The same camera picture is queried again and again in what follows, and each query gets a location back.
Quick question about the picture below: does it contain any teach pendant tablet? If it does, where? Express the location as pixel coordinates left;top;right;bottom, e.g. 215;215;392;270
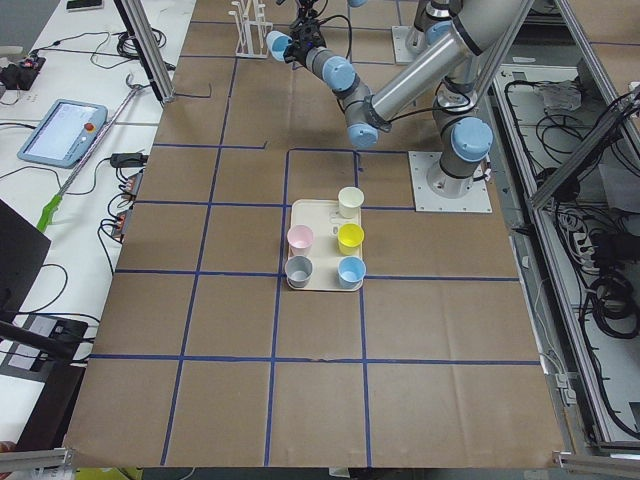
17;99;108;168

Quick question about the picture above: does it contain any black monitor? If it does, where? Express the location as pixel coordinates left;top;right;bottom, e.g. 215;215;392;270
0;201;50;323

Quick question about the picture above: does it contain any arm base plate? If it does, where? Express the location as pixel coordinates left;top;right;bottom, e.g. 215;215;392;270
408;151;492;214
391;26;426;65

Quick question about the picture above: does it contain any aluminium frame post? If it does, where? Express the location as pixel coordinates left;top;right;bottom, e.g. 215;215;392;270
114;0;175;105

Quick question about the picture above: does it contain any white wire cup rack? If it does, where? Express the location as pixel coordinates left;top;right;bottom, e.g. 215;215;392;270
228;0;273;59

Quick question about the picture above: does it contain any pale green plastic cup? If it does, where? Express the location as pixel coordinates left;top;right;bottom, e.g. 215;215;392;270
338;186;364;219

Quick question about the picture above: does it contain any light blue plastic cup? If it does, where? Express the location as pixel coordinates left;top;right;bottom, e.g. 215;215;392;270
338;256;366;289

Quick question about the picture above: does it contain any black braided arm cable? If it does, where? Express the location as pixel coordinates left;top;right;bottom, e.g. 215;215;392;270
309;13;354;64

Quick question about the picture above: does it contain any cream plastic tray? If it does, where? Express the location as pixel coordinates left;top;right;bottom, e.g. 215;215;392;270
287;199;364;292

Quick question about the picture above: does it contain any metal reacher grabber stick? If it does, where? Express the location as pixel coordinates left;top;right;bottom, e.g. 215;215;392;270
36;75;147;233

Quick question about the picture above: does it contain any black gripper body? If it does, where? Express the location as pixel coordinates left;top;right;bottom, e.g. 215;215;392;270
284;17;325;64

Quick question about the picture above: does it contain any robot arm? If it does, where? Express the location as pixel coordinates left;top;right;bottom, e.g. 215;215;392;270
267;1;530;149
404;0;451;55

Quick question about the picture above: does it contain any yellow plastic cup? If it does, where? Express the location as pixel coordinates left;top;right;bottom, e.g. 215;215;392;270
337;223;365;256

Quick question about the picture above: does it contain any grey plastic cup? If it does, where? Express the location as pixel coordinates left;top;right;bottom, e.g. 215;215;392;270
285;255;313;289

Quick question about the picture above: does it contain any pink plastic cup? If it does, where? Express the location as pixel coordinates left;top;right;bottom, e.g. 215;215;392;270
286;224;314;256

